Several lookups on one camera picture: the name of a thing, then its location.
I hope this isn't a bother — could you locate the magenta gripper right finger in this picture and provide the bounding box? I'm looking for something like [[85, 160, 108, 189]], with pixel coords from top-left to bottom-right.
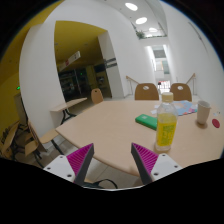
[[130, 142, 183, 186]]

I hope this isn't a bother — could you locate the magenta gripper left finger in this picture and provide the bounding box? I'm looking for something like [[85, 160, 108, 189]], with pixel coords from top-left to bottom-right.
[[43, 142, 95, 186]]

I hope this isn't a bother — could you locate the green box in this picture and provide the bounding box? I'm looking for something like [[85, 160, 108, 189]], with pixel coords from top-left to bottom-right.
[[135, 114, 157, 130]]

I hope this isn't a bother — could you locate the wooden chair near left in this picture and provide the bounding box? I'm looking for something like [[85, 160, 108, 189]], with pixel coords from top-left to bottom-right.
[[25, 121, 63, 167]]

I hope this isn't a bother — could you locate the round wooden table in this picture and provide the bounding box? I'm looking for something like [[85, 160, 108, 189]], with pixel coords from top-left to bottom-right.
[[56, 100, 224, 176]]

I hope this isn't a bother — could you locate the small side table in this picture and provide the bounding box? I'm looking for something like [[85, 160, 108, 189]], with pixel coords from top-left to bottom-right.
[[51, 98, 86, 123]]

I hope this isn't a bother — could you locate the clear bottle yellow label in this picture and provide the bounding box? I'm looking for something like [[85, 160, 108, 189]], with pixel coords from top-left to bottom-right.
[[155, 92, 178, 152]]

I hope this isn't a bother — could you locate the colourful printed paper sheet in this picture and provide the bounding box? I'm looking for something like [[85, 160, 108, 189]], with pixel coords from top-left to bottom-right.
[[150, 100, 199, 117]]

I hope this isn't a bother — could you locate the small wooden chair far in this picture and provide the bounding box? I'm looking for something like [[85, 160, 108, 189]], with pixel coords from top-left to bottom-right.
[[91, 88, 103, 104]]

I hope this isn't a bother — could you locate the wooden chair left back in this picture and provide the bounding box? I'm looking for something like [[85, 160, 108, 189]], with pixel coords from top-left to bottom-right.
[[134, 83, 159, 100]]

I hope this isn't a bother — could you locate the wooden chair right back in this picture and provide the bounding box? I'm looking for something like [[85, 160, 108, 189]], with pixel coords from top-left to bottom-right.
[[170, 83, 192, 101]]

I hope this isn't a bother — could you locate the white paper cup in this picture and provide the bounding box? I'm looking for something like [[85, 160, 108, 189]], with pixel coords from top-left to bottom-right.
[[197, 100, 211, 125]]

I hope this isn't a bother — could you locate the red round coaster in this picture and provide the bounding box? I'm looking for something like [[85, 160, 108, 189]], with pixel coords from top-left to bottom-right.
[[212, 119, 220, 128]]

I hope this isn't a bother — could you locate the hanging white red sign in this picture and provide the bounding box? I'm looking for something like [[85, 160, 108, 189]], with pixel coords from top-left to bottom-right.
[[58, 51, 81, 72]]

